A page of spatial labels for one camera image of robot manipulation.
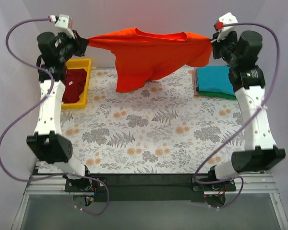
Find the dark red t shirt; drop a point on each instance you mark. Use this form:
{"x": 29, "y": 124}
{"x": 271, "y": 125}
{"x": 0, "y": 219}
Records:
{"x": 74, "y": 85}

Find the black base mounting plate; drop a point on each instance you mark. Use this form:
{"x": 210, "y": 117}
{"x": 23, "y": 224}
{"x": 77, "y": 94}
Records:
{"x": 158, "y": 187}

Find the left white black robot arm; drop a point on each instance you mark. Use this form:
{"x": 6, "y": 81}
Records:
{"x": 47, "y": 142}

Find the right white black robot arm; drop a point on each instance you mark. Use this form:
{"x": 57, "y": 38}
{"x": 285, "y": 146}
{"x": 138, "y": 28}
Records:
{"x": 260, "y": 153}

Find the aluminium frame rail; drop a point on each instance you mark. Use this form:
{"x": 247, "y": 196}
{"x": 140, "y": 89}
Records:
{"x": 153, "y": 202}

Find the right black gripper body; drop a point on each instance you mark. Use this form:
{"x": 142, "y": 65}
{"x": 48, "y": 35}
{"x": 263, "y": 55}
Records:
{"x": 219, "y": 45}

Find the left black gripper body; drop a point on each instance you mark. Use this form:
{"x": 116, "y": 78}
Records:
{"x": 76, "y": 43}

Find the orange t shirt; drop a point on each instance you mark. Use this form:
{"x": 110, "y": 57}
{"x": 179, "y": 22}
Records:
{"x": 142, "y": 56}

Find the yellow plastic bin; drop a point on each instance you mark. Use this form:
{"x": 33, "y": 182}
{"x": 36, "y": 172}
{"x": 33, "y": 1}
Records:
{"x": 81, "y": 63}

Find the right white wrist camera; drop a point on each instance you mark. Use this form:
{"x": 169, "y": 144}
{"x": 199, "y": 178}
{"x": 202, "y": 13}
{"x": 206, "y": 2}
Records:
{"x": 224, "y": 26}

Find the folded teal t shirt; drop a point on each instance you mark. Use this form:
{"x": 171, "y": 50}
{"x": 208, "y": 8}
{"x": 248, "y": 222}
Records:
{"x": 214, "y": 79}

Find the folded green t shirt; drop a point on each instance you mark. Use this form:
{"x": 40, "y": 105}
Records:
{"x": 218, "y": 95}

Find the floral patterned table mat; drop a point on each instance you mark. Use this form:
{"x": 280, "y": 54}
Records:
{"x": 161, "y": 128}

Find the folded pink t shirt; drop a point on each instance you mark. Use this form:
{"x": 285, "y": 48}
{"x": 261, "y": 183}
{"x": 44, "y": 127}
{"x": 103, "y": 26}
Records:
{"x": 194, "y": 81}

